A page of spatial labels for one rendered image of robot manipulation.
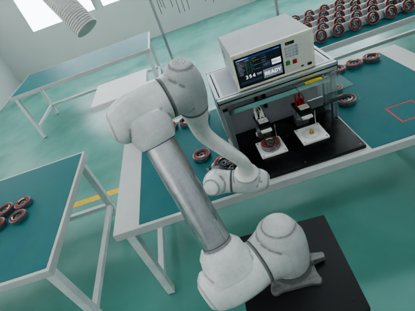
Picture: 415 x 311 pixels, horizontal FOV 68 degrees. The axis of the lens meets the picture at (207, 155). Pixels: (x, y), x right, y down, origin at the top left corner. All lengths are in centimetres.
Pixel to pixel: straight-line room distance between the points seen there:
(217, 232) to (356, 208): 165
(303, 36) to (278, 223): 104
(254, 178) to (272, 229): 35
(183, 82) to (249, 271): 60
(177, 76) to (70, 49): 754
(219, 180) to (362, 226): 133
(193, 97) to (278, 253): 55
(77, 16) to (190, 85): 144
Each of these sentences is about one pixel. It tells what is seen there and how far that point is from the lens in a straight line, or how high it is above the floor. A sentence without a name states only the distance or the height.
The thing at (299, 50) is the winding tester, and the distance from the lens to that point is 177.
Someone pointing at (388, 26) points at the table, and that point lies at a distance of 323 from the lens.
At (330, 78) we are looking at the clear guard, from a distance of 180.
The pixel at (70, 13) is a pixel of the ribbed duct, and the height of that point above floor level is 168.
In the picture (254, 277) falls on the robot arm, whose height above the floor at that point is 102.
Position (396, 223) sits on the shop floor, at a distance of 244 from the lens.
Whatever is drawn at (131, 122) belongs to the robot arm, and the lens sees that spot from 89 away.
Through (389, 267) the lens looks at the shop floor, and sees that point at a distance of 224.
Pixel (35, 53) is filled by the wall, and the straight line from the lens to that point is 865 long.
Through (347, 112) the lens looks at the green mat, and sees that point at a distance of 207.
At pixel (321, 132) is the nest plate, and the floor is 78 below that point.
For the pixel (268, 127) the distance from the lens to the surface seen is 180.
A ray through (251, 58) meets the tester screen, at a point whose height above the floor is 127.
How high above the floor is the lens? 191
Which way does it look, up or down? 36 degrees down
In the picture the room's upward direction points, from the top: 21 degrees counter-clockwise
